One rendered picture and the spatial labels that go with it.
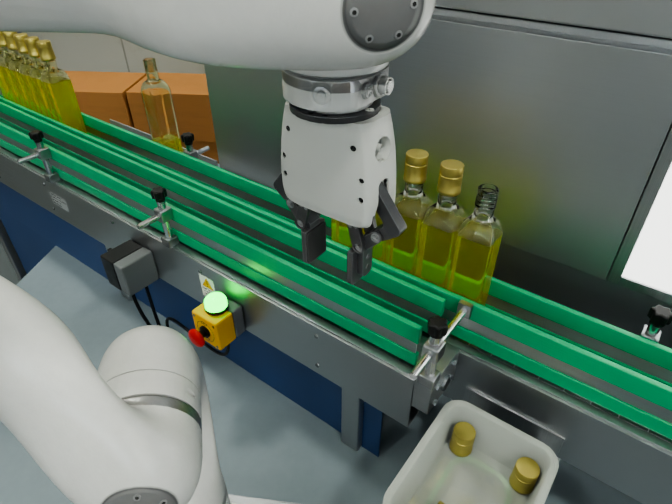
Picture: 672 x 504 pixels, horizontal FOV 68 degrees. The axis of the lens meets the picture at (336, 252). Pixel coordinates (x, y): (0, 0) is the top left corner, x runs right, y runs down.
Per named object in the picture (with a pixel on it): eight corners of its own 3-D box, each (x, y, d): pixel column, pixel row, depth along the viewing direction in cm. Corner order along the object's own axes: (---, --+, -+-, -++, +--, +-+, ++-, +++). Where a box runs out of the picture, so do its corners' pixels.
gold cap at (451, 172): (464, 189, 75) (469, 162, 72) (454, 199, 72) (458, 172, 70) (443, 182, 76) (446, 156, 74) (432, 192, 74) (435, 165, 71)
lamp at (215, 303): (233, 306, 97) (231, 294, 95) (216, 319, 94) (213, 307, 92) (217, 296, 99) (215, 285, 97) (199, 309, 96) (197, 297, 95)
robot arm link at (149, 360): (129, 561, 61) (59, 448, 47) (141, 432, 76) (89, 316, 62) (229, 535, 63) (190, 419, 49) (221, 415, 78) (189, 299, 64)
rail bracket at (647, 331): (650, 358, 80) (685, 295, 72) (641, 386, 76) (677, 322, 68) (623, 346, 82) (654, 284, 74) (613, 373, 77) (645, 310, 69)
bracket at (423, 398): (457, 378, 84) (463, 350, 80) (430, 417, 78) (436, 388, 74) (438, 368, 86) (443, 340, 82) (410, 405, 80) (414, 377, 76)
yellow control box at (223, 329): (246, 332, 102) (242, 305, 97) (219, 354, 97) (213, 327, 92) (222, 317, 105) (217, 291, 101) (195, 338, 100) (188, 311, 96)
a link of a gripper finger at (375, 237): (395, 222, 46) (390, 279, 50) (366, 211, 47) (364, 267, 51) (376, 239, 43) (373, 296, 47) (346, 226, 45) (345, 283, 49)
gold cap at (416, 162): (430, 177, 78) (433, 151, 75) (419, 187, 75) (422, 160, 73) (410, 171, 79) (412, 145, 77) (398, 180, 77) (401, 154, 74)
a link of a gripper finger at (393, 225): (422, 206, 42) (394, 246, 46) (353, 149, 43) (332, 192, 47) (415, 212, 41) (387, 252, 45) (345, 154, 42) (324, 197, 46)
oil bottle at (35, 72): (80, 139, 146) (47, 37, 129) (62, 146, 142) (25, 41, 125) (70, 134, 148) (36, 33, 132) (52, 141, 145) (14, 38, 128)
